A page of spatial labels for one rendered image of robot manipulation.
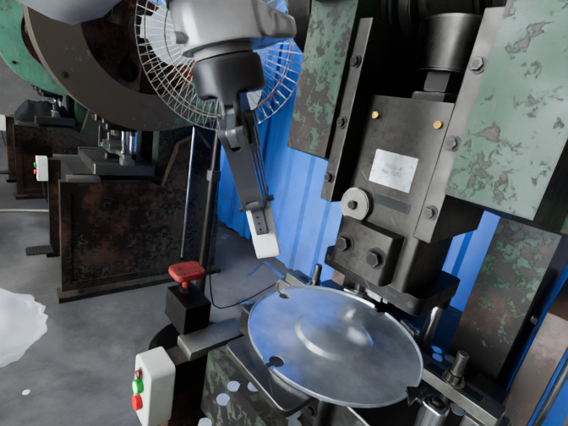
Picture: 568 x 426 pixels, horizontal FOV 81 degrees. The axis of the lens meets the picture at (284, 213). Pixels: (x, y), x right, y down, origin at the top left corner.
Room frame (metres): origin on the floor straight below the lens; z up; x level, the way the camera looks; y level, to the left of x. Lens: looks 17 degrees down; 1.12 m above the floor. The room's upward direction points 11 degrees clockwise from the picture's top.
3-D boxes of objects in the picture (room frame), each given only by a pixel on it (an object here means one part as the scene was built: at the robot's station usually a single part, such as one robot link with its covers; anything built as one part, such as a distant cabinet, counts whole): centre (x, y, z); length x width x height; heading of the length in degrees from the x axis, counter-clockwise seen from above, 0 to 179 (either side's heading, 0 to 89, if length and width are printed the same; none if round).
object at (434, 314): (0.56, -0.31, 0.81); 0.02 x 0.02 x 0.14
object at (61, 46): (2.06, 0.74, 0.87); 1.53 x 0.99 x 1.74; 132
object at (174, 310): (0.63, 0.17, 0.62); 0.10 x 0.06 x 0.20; 44
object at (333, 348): (0.48, -0.12, 0.78); 0.29 x 0.29 x 0.01
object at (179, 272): (0.65, 0.18, 0.72); 0.07 x 0.06 x 0.08; 134
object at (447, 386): (0.45, -0.33, 0.76); 0.17 x 0.06 x 0.10; 44
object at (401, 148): (0.54, -0.18, 1.04); 0.17 x 0.15 x 0.30; 134
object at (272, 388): (0.45, -0.09, 0.72); 0.25 x 0.14 x 0.14; 134
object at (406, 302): (0.57, -0.21, 0.86); 0.20 x 0.16 x 0.05; 44
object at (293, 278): (0.69, -0.09, 0.76); 0.17 x 0.06 x 0.10; 44
